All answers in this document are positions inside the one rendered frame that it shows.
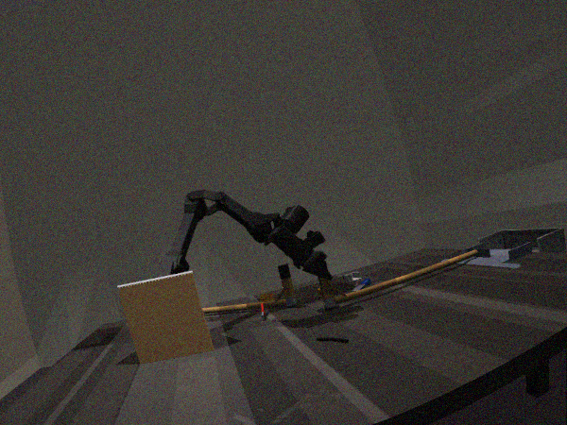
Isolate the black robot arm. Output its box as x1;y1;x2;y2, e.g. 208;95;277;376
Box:
153;190;326;279

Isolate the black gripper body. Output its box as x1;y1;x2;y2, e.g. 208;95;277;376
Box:
283;237;327;274

